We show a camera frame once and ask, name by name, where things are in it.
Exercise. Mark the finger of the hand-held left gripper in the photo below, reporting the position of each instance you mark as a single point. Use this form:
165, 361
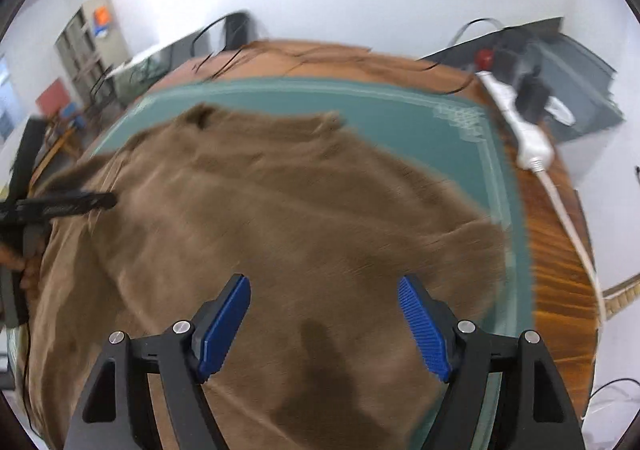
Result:
75, 204

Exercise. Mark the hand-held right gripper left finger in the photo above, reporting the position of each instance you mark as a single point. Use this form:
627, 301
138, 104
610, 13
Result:
225, 325

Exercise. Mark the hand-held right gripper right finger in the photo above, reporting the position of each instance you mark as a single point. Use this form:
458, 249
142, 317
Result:
425, 330

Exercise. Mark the brown fleece sweater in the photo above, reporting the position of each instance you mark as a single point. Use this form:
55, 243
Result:
275, 210

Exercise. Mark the blue chair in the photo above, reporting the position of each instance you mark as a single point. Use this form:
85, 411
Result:
70, 113

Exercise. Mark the red panel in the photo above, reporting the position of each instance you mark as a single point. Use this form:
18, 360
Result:
51, 99

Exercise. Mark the glass table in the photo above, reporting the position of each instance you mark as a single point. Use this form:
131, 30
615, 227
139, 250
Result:
150, 62

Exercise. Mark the green table mat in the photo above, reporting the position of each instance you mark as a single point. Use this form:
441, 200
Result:
400, 129

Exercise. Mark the black mesh chair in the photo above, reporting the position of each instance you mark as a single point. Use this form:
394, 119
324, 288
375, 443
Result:
237, 29

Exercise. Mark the red ball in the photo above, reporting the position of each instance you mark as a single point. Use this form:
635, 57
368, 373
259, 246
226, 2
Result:
485, 58

